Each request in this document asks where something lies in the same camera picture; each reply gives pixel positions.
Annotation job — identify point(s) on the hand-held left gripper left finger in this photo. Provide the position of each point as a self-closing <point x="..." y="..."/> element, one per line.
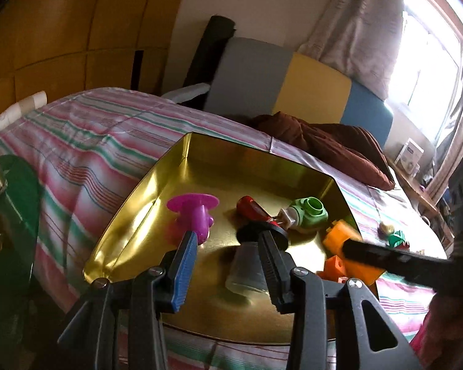
<point x="185" y="273"/>

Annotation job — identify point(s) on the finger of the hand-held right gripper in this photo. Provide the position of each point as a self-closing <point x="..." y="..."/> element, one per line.
<point x="389" y="260"/>

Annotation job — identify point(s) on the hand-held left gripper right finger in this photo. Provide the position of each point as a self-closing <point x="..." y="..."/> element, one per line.
<point x="274" y="273"/>

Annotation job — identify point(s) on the clear cup with black lid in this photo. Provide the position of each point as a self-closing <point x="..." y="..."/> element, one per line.
<point x="247" y="266"/>

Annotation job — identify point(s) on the large orange plastic block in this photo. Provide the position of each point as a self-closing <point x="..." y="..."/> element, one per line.
<point x="343" y="233"/>

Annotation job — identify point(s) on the small orange plastic block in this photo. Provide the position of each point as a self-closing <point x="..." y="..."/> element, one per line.
<point x="333" y="268"/>

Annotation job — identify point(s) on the pink plastic toy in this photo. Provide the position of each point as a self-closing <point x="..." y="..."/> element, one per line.
<point x="195" y="210"/>

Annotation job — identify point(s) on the red plastic toy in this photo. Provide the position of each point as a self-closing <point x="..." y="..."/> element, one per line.
<point x="252" y="208"/>

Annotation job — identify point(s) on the light green plastic toy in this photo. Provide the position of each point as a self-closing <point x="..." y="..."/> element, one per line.
<point x="308" y="212"/>

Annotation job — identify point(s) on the gold metal tin tray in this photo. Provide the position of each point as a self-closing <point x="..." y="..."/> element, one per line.
<point x="231" y="169"/>

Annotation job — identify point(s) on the dark green plastic toy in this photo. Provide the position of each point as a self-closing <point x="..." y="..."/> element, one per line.
<point x="396" y="239"/>

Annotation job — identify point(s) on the wooden shelf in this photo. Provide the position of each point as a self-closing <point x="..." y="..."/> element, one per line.
<point x="416" y="192"/>

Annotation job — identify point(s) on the white box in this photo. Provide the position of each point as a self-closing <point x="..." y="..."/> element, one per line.
<point x="408" y="155"/>

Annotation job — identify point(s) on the pink cloth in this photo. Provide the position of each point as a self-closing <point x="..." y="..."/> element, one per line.
<point x="443" y="339"/>

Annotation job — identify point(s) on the brown pillow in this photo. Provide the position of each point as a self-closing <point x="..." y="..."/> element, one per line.
<point x="332" y="142"/>

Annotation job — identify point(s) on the striped pink green blanket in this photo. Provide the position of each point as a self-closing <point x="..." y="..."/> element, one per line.
<point x="100" y="135"/>

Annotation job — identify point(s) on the window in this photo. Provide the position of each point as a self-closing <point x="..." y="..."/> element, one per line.
<point x="428" y="54"/>

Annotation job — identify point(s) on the green glass side table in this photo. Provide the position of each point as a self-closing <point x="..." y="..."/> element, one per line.
<point x="11" y="231"/>

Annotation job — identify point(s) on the white chair armrest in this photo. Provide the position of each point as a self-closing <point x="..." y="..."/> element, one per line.
<point x="187" y="91"/>

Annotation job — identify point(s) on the grey yellow blue chair back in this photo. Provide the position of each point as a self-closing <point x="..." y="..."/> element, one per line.
<point x="254" y="73"/>

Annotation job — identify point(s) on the patterned beige curtain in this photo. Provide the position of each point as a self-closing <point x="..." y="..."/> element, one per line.
<point x="355" y="27"/>

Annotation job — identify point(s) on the black rolled mat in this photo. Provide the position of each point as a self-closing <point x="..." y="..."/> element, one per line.
<point x="208" y="50"/>

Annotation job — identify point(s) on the white paper roll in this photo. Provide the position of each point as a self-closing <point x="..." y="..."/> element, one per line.
<point x="19" y="110"/>

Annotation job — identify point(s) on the wooden wardrobe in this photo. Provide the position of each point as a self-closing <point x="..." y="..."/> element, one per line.
<point x="61" y="27"/>

